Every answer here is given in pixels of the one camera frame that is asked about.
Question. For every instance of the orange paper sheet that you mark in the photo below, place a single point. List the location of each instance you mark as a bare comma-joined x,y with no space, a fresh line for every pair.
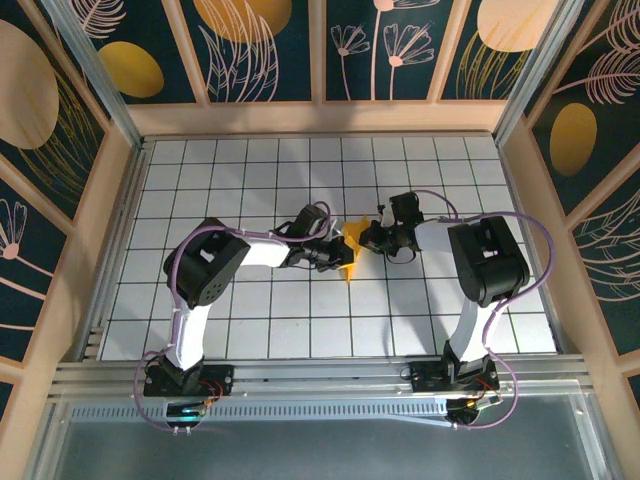
357,227

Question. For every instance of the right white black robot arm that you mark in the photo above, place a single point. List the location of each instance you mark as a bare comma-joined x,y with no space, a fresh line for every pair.
472,330

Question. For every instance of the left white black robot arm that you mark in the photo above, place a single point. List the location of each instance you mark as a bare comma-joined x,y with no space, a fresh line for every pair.
190,335

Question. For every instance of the white grid mat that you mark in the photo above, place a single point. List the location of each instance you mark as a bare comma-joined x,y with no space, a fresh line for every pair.
300,330

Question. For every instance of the grey translucent panel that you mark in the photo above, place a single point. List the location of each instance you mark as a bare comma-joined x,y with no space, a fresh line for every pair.
320,450

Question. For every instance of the long aluminium base rail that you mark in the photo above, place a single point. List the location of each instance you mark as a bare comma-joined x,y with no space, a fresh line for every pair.
320,372

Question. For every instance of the aluminium side rail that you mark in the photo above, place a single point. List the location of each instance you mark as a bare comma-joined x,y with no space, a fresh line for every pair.
127,200
515,175

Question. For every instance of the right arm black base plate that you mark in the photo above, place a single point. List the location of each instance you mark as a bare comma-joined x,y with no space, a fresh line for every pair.
425,377

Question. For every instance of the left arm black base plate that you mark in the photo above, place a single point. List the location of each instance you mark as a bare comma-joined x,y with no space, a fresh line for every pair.
220,375

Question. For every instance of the aluminium corner post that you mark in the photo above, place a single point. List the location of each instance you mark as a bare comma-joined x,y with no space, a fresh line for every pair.
96,75
535,75

